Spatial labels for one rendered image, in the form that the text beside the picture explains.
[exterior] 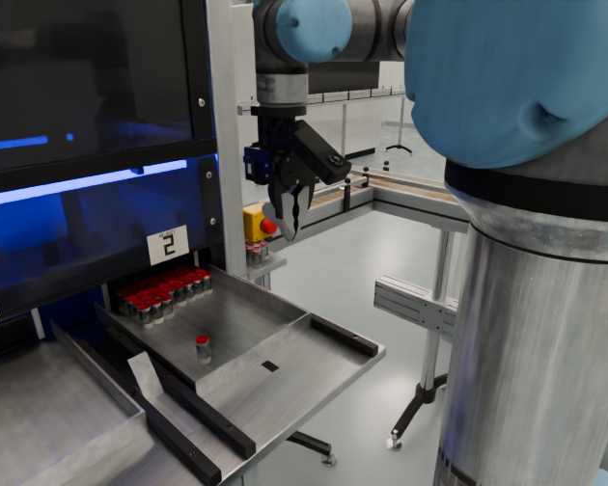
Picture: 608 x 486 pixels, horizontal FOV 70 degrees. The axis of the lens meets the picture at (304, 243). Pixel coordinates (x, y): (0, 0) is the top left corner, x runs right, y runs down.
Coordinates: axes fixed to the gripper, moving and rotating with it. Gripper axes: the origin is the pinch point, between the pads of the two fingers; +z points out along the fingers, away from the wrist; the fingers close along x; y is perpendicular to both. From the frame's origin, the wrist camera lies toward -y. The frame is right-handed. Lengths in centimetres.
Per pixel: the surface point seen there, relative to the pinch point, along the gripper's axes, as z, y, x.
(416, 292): 54, 21, -87
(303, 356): 21.5, -3.1, 1.1
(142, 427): 20.5, 1.6, 28.7
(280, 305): 19.3, 9.4, -5.6
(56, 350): 21.3, 29.9, 29.7
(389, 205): 22, 32, -82
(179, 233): 5.8, 27.5, 4.4
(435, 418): 109, 7, -90
